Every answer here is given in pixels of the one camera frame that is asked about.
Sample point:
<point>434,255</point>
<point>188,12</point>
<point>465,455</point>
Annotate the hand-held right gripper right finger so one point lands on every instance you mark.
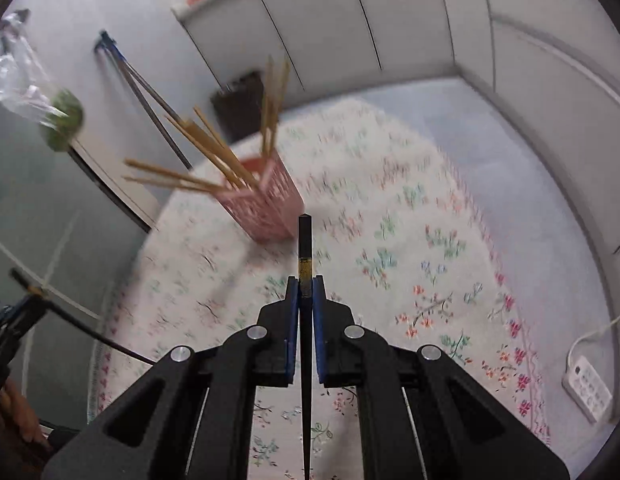
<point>319,332</point>

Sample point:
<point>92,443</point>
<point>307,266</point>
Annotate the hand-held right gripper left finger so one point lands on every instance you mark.
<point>291,332</point>

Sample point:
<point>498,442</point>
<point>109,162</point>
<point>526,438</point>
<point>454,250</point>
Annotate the black chopstick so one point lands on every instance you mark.
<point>305,245</point>

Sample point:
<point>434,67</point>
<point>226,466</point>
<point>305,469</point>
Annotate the pink perforated basket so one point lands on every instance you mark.
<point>270,205</point>

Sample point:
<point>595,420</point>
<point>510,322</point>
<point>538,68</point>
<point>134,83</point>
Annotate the bunch of bamboo chopsticks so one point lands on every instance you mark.
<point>215,157</point>

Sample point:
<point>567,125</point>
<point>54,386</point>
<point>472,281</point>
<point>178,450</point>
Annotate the person's left hand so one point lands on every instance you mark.
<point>20,410</point>

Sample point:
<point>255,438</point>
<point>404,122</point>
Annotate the floral tablecloth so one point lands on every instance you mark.
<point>389,200</point>

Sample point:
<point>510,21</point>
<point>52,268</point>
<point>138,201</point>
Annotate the green vegetable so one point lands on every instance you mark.
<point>65,120</point>

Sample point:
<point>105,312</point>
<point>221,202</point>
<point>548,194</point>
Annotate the black waste bin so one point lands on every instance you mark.
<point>240,105</point>

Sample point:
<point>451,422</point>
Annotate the clear plastic bag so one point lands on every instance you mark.
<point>20,95</point>

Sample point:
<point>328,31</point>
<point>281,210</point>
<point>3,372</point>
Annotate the grey metal tripod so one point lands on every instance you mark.
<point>140,92</point>

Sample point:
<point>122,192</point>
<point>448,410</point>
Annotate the white power strip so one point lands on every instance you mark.
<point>587,390</point>

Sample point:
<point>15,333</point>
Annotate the white cabinet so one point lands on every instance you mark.
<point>340,25</point>

